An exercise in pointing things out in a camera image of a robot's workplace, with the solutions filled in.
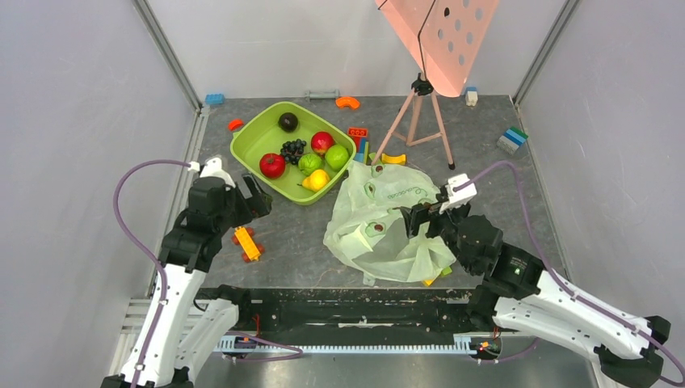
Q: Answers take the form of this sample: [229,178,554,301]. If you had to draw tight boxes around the dark fake grape bunch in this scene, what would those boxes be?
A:
[279,139,307,165]

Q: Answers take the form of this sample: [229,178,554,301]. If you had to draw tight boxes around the green fake cabbage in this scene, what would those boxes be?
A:
[297,153,323,176]

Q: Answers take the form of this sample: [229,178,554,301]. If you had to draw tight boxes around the pale green plastic bag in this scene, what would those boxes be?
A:
[323,161,456,283]

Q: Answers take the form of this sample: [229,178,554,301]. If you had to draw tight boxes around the dark fake avocado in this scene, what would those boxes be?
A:
[277,112,300,133]

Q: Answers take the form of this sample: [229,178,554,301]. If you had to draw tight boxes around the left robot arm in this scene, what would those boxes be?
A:
[102,172,271,387]

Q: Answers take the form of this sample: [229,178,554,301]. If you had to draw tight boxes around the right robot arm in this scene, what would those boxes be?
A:
[400,204,670,387]

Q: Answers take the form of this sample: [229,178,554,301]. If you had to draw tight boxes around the red fake tomato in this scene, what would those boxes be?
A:
[259,153,286,179]

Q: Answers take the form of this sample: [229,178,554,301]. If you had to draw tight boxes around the red fake pomegranate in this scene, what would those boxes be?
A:
[309,131,336,156]

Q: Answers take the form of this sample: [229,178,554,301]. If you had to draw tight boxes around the green fake apple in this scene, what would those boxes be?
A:
[325,144,350,171]

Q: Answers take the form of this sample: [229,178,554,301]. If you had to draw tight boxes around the orange small toy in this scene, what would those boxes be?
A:
[232,226,265,263]

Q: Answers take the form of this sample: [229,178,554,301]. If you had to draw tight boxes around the green plastic basin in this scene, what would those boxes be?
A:
[230,101,356,206]

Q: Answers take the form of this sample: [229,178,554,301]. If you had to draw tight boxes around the red round block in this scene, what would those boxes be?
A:
[227,119,244,132]

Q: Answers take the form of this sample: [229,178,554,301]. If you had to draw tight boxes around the yellow arch block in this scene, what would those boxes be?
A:
[380,154,407,166]

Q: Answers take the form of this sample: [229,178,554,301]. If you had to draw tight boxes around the pink tripod stand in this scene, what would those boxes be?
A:
[371,71,456,171]

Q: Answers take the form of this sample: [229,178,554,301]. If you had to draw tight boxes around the stacked grey blue green bricks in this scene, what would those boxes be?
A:
[496,126,528,155]

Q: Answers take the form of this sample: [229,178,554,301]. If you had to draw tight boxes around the blue toy brick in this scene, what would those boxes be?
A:
[204,93,225,106]

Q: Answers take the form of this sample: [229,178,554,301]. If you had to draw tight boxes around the blue green toy block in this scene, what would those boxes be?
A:
[353,137,369,164]

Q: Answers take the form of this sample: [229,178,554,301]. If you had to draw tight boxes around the red toy brick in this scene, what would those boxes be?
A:
[347,127,368,152]

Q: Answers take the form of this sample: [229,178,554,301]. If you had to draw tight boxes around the white blue small block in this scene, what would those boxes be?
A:
[464,86,478,107]

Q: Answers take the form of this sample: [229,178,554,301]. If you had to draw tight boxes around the orange arch block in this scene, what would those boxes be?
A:
[335,96,361,110]

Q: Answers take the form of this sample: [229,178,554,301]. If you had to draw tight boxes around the pink perforated board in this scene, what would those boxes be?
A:
[375,0,499,97]

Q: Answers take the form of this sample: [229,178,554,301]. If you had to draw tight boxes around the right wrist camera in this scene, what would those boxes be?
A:
[439,174,477,213]

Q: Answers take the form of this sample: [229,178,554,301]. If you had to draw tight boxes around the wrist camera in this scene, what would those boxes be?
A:
[439,174,477,213]
[187,156,236,188]

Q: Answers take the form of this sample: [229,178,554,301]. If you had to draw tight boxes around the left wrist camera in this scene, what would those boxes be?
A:
[187,156,236,188]

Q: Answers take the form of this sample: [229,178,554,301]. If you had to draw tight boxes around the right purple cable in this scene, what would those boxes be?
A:
[453,160,685,386]

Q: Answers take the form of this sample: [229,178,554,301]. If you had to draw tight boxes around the purple cable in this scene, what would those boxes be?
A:
[453,160,685,386]
[112,159,305,388]

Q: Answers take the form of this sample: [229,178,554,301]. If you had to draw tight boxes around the grey metal handle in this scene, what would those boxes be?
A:
[305,89,340,101]

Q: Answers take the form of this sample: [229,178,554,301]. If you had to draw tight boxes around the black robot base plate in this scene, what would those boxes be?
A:
[195,286,521,349]

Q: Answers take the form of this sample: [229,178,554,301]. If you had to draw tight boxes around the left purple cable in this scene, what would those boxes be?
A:
[112,159,305,388]

